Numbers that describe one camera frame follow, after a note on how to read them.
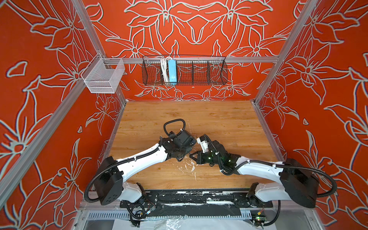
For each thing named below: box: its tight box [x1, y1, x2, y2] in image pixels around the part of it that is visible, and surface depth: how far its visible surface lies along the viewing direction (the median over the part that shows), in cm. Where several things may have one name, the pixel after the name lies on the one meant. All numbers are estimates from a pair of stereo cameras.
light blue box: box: [168, 59, 178, 85], surface depth 92 cm
